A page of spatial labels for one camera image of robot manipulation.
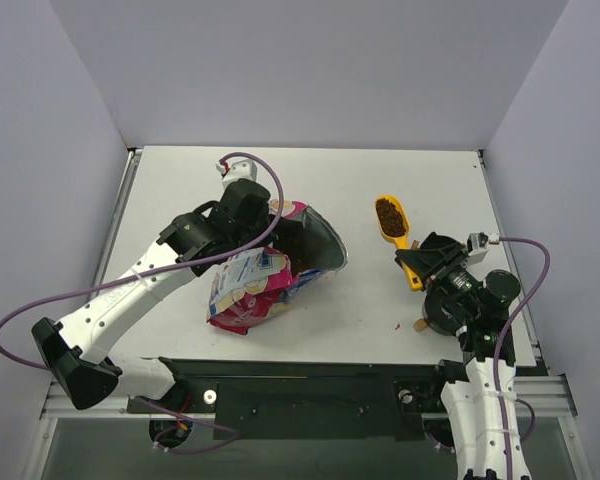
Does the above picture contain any yellow plastic scoop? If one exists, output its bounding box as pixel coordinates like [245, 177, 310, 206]
[373, 194, 426, 293]

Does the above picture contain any pink pet food bag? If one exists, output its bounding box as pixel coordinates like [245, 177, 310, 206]
[206, 200, 348, 335]

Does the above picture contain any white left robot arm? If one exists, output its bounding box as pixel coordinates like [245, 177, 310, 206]
[32, 179, 271, 412]

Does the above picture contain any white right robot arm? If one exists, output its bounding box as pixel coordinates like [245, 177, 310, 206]
[396, 232, 531, 479]

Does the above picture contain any black fish print bowl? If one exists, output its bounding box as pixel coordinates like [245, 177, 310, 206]
[422, 294, 466, 336]

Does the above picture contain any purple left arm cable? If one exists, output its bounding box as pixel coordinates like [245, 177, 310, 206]
[0, 152, 286, 371]

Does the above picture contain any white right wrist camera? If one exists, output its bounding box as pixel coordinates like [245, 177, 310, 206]
[466, 232, 500, 264]

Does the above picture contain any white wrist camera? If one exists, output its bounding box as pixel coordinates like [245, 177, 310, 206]
[216, 159, 257, 184]
[466, 232, 500, 264]

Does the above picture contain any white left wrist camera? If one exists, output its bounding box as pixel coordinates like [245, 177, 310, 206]
[216, 159, 257, 184]

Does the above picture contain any aluminium table edge rail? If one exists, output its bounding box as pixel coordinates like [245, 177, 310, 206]
[92, 148, 143, 286]

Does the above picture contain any aluminium front frame rail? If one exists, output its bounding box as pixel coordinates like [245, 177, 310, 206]
[40, 376, 577, 419]

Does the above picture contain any black mounting base plate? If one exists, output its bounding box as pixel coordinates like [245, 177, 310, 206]
[128, 360, 467, 448]

